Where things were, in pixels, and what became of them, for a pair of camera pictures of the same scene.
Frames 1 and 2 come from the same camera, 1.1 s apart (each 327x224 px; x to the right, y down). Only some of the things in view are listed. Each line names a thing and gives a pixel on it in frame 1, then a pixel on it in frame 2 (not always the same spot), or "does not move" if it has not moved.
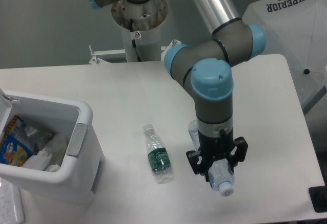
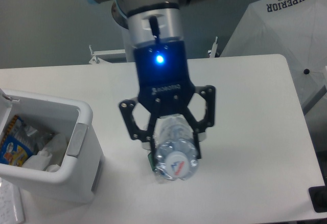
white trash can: (77, 181) does not move
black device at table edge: (318, 197) does not move
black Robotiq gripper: (214, 148) to (164, 90)
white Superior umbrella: (295, 24) does not move
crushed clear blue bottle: (220, 175) to (174, 148)
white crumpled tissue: (50, 156) does not move
